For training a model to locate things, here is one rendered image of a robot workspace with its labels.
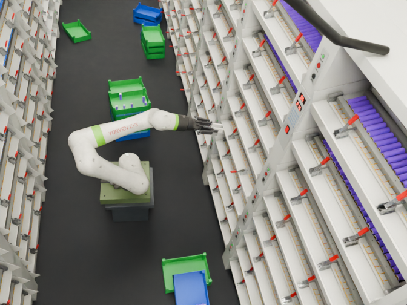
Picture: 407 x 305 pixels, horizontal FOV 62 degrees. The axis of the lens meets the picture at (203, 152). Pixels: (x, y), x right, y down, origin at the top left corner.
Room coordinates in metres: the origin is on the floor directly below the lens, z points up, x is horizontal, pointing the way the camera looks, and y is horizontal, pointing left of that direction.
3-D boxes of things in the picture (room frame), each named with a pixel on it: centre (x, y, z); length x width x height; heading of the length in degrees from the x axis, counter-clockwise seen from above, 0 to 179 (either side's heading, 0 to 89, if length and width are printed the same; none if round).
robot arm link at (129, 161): (1.25, 0.44, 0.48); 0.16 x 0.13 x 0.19; 37
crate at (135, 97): (1.99, 0.68, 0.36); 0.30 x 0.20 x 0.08; 120
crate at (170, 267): (0.84, -0.06, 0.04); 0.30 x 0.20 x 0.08; 112
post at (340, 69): (1.02, -0.40, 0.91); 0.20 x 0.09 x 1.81; 112
